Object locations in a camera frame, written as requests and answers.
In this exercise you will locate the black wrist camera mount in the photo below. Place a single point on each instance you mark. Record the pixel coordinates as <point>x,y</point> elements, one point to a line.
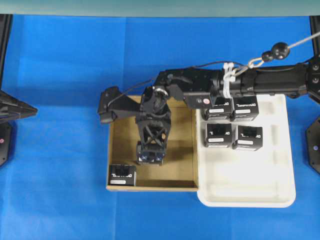
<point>114,105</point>

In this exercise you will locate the open cardboard box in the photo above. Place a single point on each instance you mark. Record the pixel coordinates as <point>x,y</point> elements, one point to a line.
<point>179,171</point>

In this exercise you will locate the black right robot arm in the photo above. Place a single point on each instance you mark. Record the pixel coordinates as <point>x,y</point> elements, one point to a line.
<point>201,88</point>

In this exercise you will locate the black box tray upper right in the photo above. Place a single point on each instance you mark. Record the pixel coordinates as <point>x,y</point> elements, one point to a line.
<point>245,109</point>

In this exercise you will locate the black box in cardboard corner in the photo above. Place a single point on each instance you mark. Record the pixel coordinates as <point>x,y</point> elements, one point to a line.
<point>122,175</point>

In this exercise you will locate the black box tray lower left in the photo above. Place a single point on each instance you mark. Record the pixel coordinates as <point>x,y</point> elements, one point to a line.
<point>218,135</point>

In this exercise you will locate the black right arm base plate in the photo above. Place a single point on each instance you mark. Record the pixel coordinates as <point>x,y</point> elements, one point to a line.
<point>313,145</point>

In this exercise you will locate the black box tray lower right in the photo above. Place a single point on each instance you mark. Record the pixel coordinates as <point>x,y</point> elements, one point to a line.
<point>247,138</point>

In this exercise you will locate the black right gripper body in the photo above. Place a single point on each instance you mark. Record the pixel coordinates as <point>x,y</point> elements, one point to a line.
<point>153,120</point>

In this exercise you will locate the black box tray upper left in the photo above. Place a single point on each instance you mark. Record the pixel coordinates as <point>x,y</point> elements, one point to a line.
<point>221,110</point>

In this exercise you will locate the black box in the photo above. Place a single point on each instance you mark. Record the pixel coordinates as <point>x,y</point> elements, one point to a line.
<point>149,156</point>
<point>122,175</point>

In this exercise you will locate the white plastic tray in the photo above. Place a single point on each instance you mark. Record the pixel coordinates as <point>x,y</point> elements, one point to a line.
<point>244,178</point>

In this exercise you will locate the teal backdrop sheet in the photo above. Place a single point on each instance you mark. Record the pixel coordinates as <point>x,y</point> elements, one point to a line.
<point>163,8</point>

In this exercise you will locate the black box tray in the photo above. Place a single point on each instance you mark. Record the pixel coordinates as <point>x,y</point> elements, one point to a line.
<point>218,135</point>
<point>221,110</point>
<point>247,138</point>
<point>245,109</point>

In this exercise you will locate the black metal table frame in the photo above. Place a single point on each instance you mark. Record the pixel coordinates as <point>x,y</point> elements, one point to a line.
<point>5,31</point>

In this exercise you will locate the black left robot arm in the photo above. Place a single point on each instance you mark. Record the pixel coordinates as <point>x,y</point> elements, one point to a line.
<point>11,109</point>

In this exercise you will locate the blue table cloth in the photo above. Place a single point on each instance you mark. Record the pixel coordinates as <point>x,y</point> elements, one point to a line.
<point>53,186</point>

